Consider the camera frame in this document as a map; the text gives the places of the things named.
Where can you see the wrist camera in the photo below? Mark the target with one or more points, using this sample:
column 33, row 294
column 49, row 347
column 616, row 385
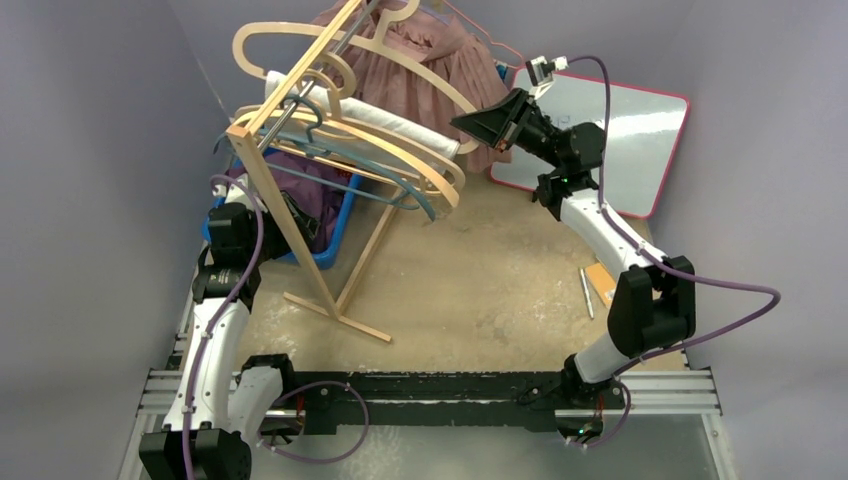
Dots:
column 541, row 72
column 238, row 192

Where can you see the whiteboard with pink frame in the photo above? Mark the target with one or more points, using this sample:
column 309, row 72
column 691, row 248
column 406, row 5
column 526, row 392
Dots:
column 645, row 128

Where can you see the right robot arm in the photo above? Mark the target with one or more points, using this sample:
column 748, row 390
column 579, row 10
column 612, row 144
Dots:
column 653, row 305

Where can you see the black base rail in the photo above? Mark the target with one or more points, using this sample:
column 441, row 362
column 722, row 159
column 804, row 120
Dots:
column 532, row 400

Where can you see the silver pen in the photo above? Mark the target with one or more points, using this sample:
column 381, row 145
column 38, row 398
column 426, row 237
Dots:
column 586, row 293

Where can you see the purple shirt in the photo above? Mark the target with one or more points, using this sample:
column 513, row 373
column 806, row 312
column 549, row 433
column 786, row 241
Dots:
column 305, row 192

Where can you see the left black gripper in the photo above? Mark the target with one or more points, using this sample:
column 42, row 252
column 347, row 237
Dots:
column 306, row 224

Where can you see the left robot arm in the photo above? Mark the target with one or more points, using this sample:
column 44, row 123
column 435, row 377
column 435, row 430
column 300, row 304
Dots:
column 212, row 427

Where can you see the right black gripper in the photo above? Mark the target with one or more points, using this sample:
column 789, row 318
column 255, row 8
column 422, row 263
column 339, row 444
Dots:
column 515, row 118

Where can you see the blue plastic bin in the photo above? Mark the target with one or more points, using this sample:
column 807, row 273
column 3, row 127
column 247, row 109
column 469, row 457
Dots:
column 338, row 225

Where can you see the blue-grey plastic hanger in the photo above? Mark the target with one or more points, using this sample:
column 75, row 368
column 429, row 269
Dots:
column 309, row 150

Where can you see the orange card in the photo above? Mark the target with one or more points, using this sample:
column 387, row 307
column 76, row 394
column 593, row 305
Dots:
column 602, row 282

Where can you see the grey white t-shirt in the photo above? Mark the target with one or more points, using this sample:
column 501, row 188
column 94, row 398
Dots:
column 375, row 116

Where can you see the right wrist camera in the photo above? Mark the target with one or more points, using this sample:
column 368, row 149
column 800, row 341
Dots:
column 541, row 72

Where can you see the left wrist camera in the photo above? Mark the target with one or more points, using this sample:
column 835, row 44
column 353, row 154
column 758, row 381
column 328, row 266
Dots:
column 238, row 192

